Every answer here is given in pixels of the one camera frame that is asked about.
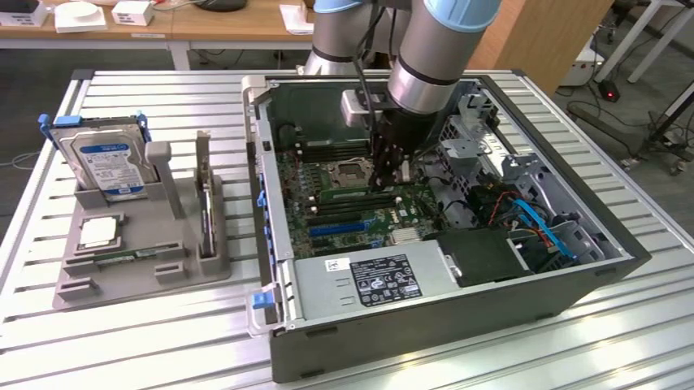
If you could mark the white floor device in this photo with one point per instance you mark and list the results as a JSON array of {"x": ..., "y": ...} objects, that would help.
[{"x": 581, "y": 73}]

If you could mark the green motherboard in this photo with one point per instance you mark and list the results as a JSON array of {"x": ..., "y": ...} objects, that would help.
[{"x": 417, "y": 207}]

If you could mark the green RAM stick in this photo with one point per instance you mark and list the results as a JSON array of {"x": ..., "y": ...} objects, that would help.
[
  {"x": 347, "y": 196},
  {"x": 140, "y": 254}
]

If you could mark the black power adaptor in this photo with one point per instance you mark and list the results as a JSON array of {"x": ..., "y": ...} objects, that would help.
[{"x": 608, "y": 91}]

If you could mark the white labelled box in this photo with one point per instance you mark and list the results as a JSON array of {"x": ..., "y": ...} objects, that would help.
[{"x": 132, "y": 14}]

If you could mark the metal CPU socket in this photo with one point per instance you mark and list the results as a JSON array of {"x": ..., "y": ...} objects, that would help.
[{"x": 344, "y": 174}]

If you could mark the wooden cabinet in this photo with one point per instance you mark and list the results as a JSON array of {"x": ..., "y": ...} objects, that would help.
[{"x": 552, "y": 36}]

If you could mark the black round object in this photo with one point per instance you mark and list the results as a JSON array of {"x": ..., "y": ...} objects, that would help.
[{"x": 221, "y": 5}]

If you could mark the hard disk with blue caddy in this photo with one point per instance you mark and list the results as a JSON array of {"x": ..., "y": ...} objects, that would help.
[{"x": 108, "y": 162}]

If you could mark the black open PC case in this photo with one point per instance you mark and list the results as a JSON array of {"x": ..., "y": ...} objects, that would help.
[{"x": 433, "y": 325}]

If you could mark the white table frame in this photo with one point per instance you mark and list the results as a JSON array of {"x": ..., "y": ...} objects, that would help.
[{"x": 627, "y": 44}]

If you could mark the silver finned heat sink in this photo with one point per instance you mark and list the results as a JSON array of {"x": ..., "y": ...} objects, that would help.
[{"x": 408, "y": 236}]

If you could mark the white round-topped device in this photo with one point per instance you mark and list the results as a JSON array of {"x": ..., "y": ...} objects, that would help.
[{"x": 81, "y": 18}]

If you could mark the blue card clip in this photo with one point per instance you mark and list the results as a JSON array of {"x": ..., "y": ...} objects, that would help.
[{"x": 266, "y": 234}]

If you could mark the short black expansion slot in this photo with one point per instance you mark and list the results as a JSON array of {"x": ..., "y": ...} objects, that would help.
[{"x": 319, "y": 243}]

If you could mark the blue case latch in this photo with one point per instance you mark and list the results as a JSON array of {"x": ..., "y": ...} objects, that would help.
[
  {"x": 260, "y": 300},
  {"x": 258, "y": 199}
]

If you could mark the grey parts rack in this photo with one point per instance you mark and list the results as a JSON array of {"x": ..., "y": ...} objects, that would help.
[{"x": 145, "y": 231}]

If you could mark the blue expansion slot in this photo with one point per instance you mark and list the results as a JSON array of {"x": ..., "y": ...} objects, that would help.
[{"x": 336, "y": 230}]

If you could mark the graphics card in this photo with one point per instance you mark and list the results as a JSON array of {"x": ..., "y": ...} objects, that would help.
[{"x": 204, "y": 203}]

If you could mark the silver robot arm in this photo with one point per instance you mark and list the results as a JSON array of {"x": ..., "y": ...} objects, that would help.
[{"x": 433, "y": 48}]

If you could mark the grey metal drive cage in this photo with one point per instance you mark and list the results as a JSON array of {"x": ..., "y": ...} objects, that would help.
[{"x": 465, "y": 162}]

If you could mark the white paper stack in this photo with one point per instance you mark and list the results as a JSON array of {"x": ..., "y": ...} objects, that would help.
[{"x": 295, "y": 20}]

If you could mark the black plastic shroud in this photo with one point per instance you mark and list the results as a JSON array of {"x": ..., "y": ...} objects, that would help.
[{"x": 476, "y": 256}]

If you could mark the long black expansion slot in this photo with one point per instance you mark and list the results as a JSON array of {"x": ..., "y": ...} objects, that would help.
[
  {"x": 349, "y": 246},
  {"x": 333, "y": 219}
]

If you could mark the RAM slot white latches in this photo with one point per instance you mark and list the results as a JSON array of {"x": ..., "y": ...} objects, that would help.
[
  {"x": 341, "y": 142},
  {"x": 337, "y": 151},
  {"x": 356, "y": 208}
]

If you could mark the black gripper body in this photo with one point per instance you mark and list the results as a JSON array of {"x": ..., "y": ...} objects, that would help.
[{"x": 405, "y": 130}]

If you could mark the grey power supply unit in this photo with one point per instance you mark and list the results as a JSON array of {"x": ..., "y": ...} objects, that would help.
[{"x": 324, "y": 292}]

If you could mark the grey metal disk bay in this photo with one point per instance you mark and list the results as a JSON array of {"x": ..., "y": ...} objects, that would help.
[{"x": 587, "y": 243}]

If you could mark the black wheeled stand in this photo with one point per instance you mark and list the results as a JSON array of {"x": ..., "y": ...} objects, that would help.
[{"x": 668, "y": 148}]

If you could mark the white box with black top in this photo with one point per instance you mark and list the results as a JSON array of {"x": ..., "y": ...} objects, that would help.
[{"x": 21, "y": 18}]

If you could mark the silver CPU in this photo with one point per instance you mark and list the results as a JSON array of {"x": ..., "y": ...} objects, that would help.
[{"x": 100, "y": 233}]

